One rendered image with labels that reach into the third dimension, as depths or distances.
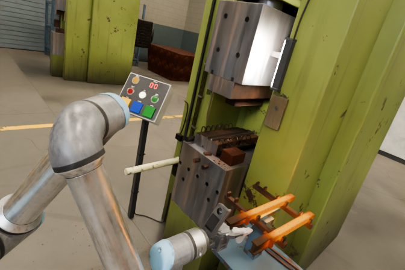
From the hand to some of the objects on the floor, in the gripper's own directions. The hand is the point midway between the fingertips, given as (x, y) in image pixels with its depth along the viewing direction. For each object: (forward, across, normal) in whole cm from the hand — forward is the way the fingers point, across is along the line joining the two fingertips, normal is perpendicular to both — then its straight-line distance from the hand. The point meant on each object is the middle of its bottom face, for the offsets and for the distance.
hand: (240, 218), depth 99 cm
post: (+16, -112, -94) cm, 147 cm away
